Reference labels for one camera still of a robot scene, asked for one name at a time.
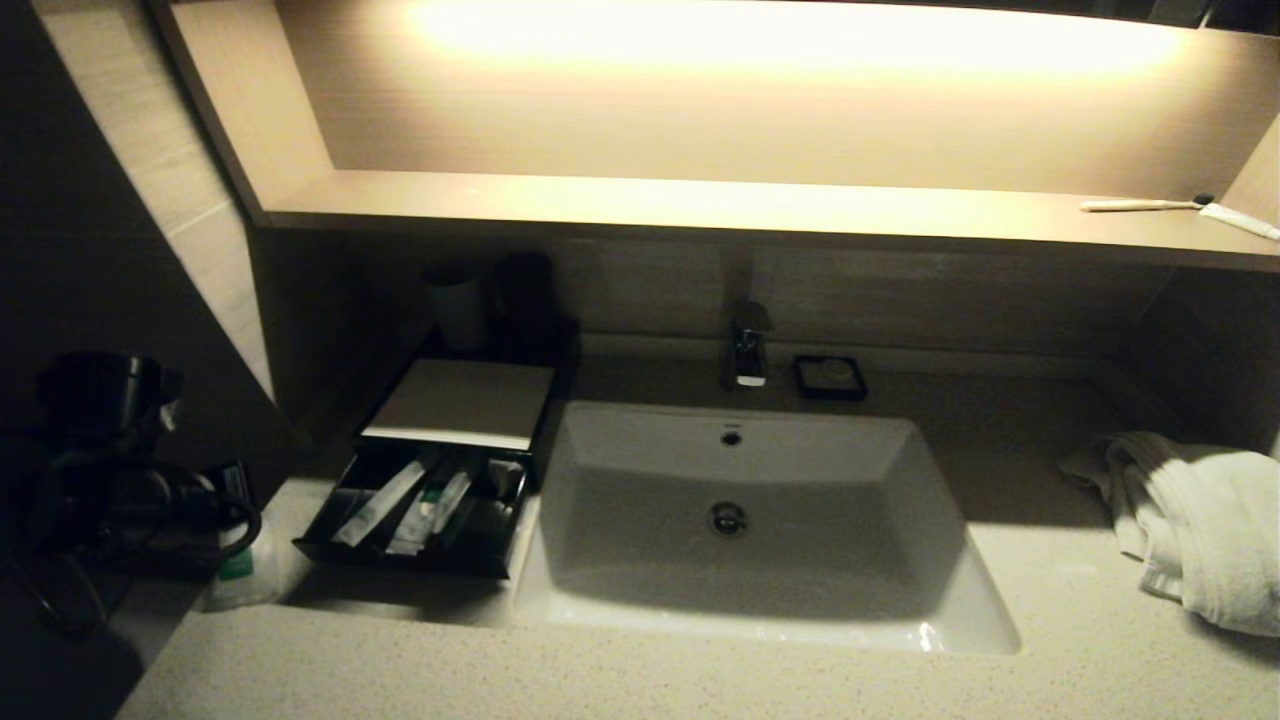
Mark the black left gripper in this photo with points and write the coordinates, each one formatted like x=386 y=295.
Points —
x=180 y=500

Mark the square sachet with green label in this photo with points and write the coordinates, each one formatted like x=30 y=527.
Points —
x=250 y=585

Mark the long plain white packet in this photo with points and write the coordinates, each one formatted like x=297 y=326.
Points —
x=380 y=505

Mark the packaged toothbrush with green label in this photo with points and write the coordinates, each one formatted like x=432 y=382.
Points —
x=452 y=500

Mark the puffy white pouch packet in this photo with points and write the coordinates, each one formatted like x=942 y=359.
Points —
x=505 y=482

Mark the dark brown cup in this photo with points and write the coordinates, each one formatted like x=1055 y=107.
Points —
x=523 y=300

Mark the black and orange left arm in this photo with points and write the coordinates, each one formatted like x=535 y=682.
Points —
x=90 y=400

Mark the small white tube green cap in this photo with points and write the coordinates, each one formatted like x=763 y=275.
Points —
x=412 y=530

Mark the pale grey cup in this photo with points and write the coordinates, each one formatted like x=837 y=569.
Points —
x=457 y=305

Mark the chrome sink drain plug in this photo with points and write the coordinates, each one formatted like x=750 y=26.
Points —
x=729 y=519

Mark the white ceramic sink basin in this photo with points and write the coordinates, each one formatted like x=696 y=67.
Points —
x=760 y=540

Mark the chrome faucet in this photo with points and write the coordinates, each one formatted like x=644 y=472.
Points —
x=748 y=350

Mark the black soap dish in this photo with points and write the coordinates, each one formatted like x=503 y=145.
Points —
x=830 y=378

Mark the warm LED light strip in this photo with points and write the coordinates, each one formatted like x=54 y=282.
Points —
x=800 y=35

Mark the white toothbrush black head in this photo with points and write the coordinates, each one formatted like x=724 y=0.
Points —
x=1140 y=204

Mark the white terry towel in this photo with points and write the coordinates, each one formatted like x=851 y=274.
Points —
x=1210 y=530

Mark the white toothpaste tube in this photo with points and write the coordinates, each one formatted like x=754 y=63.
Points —
x=1240 y=220

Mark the wooden wall shelf niche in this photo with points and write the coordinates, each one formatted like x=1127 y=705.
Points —
x=700 y=205

